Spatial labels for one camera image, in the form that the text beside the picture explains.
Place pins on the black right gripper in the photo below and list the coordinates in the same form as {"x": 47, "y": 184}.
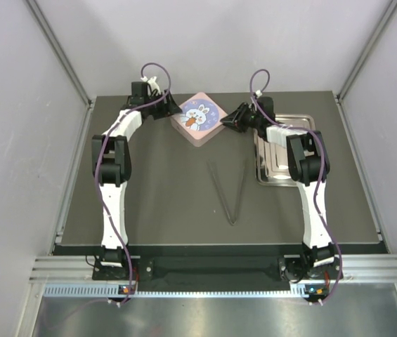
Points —
{"x": 235, "y": 119}

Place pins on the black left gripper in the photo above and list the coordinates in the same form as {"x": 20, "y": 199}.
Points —
{"x": 169, "y": 107}

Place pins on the pink chocolate tin box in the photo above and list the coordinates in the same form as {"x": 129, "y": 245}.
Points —
{"x": 195, "y": 134}

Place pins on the steel tweezers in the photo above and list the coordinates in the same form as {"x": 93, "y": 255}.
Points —
{"x": 229, "y": 199}

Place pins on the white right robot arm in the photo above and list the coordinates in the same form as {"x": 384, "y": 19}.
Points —
{"x": 308, "y": 167}

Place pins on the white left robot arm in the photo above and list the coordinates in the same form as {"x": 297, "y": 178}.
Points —
{"x": 112, "y": 169}

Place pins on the steel tray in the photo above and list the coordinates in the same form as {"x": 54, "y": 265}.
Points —
{"x": 271, "y": 167}

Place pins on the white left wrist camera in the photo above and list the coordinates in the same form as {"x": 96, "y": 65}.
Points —
{"x": 154, "y": 86}

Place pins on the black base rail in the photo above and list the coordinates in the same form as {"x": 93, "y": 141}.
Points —
{"x": 221, "y": 275}

